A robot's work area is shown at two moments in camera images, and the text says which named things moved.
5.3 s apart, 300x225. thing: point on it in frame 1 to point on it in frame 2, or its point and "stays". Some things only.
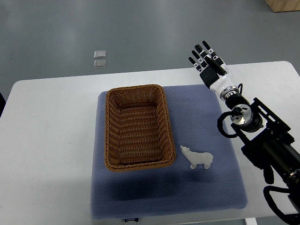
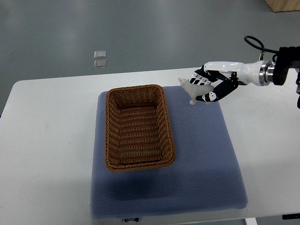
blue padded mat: (127, 195) stays
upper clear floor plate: (100, 54) stays
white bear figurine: (195, 158) to (195, 90)
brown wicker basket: (138, 133) stays
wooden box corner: (283, 5) stays
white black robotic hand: (214, 71) to (256, 73)
